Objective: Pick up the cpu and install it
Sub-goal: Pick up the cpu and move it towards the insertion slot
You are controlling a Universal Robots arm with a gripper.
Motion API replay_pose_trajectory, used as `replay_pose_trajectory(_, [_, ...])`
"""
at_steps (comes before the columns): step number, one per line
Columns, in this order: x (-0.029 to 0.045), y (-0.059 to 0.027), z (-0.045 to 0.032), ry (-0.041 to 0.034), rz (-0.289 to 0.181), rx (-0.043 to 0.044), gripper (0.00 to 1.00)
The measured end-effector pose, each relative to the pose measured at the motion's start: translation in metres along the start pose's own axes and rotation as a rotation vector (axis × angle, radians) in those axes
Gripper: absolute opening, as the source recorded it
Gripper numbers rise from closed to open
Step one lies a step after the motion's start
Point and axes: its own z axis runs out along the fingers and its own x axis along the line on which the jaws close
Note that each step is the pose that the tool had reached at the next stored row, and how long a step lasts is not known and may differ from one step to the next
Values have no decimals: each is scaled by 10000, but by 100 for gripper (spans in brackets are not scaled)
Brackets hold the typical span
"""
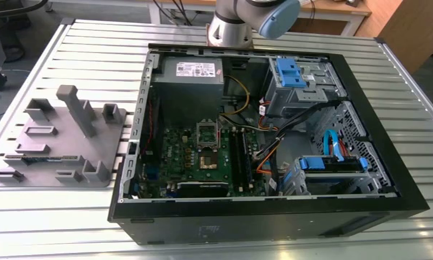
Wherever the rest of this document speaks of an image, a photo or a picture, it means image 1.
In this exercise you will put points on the CPU socket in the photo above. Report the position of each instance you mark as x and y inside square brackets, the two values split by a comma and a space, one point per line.
[210, 162]

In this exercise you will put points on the black PC case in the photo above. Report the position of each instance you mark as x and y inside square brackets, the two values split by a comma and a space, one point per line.
[274, 216]

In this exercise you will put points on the red inspection sticker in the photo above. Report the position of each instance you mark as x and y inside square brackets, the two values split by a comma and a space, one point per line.
[218, 72]

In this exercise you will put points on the metal drive cage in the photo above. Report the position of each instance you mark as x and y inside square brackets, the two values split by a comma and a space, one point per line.
[307, 94]

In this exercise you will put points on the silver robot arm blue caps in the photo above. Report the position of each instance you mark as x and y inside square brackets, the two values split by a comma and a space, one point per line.
[227, 29]

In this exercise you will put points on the metal locking lever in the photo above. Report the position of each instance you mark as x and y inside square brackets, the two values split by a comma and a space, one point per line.
[220, 138]

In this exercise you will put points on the metal disk bay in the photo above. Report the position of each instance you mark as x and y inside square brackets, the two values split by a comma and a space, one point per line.
[339, 176]

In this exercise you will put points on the black graphics card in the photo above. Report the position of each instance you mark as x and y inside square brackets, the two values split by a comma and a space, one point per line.
[202, 189]

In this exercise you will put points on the wooden cabinet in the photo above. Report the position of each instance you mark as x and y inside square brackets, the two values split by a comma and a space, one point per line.
[415, 27]

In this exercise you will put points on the hard disk in blue carrier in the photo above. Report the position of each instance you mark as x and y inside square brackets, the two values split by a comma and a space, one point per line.
[312, 163]

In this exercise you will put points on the green motherboard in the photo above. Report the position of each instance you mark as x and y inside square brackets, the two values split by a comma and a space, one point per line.
[187, 176]

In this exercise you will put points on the grey parts rack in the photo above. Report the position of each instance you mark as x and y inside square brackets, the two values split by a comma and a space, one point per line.
[64, 146]

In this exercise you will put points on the grey power supply unit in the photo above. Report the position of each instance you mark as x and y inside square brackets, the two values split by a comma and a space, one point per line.
[180, 89]

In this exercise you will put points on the white barcode tag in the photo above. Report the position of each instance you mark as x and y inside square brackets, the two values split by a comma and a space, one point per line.
[263, 109]

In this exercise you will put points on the blue plastic disk carrier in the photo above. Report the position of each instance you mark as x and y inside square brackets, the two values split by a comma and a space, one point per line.
[287, 67]

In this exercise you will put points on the wooden desk white frame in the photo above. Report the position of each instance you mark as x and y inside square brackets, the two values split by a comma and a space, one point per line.
[347, 9]

